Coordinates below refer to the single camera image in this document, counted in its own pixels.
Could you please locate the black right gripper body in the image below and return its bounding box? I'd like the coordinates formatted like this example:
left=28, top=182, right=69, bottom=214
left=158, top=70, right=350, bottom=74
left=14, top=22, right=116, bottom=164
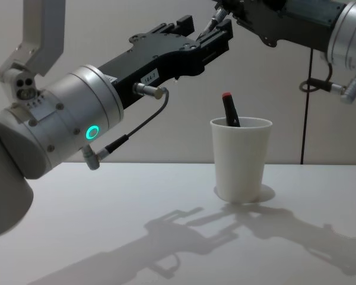
left=234, top=0, right=349, bottom=50

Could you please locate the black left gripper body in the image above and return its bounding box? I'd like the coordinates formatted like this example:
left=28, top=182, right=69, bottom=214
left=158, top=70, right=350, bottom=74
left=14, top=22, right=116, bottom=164
left=99, top=30, right=201, bottom=110

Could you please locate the silver grey pen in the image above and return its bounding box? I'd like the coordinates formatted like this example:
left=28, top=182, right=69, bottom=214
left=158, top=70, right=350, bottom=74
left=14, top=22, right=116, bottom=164
left=199, top=8, right=230, bottom=40

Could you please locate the black marker with red end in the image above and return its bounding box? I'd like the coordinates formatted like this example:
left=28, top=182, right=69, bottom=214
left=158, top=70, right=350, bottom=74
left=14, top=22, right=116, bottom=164
left=221, top=91, right=241, bottom=128

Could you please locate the white paper cup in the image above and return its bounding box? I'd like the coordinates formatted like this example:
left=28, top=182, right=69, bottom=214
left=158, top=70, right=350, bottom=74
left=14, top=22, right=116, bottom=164
left=209, top=116, right=274, bottom=204

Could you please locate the right gripper's thin dark cable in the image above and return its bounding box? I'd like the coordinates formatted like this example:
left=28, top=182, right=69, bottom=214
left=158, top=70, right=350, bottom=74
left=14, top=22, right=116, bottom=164
left=298, top=63, right=335, bottom=94

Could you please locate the gripper's thin dark cable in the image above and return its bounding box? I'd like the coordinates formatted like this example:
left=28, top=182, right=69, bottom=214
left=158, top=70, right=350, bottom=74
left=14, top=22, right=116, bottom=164
left=298, top=63, right=335, bottom=94
left=82, top=83, right=170, bottom=170

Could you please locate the left gripper's thin dark cable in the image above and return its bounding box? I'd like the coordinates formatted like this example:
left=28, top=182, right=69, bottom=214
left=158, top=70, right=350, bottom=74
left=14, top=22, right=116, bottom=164
left=82, top=83, right=170, bottom=170

